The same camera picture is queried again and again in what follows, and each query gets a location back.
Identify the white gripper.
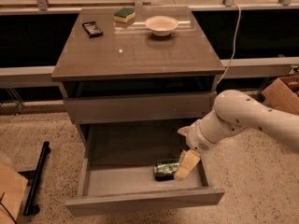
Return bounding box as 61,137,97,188
174,119,216,180

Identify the green soda can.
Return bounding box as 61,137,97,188
153,159,178,181

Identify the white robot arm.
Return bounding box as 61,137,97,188
174,90,299,180

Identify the open middle drawer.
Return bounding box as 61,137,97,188
65,119,224,217

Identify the grey drawer cabinet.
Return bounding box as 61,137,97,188
52,7,224,146

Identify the closed top drawer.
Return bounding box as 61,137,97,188
64,92,216,124

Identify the cardboard box right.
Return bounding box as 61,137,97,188
262,76,299,115

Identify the white bowl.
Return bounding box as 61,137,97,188
145,16,178,36

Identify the black metal bar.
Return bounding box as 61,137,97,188
23,141,50,217

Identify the green yellow sponge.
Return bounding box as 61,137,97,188
114,7,135,23

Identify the black snack packet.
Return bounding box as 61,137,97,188
82,21,103,37

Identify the brown board left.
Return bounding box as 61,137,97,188
0,161,28,224

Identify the white cable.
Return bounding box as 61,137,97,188
215,3,242,86

